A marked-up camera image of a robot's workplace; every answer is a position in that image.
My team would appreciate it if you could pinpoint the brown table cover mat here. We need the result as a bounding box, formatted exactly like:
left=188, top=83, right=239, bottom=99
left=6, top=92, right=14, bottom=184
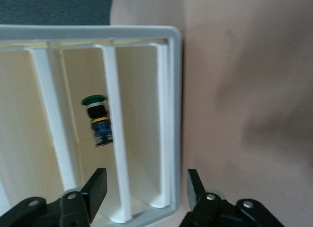
left=109, top=0, right=313, bottom=227

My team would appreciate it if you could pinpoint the white drawer cabinet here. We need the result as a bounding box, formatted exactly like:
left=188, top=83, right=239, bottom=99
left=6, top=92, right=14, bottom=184
left=0, top=25, right=184, bottom=227

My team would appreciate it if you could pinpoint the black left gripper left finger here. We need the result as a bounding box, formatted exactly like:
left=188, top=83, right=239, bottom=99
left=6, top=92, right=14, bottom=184
left=0, top=167, right=108, bottom=227

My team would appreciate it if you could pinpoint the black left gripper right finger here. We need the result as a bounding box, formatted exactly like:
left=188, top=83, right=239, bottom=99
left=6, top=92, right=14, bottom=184
left=182, top=168, right=286, bottom=227

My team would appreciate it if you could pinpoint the green push button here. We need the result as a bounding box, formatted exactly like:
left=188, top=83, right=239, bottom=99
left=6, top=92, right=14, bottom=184
left=81, top=94, right=114, bottom=148

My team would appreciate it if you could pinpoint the white plastic drawer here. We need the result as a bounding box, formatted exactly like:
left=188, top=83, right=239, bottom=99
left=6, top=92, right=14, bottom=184
left=114, top=43, right=172, bottom=209
left=0, top=47, right=83, bottom=196
left=60, top=45, right=134, bottom=224

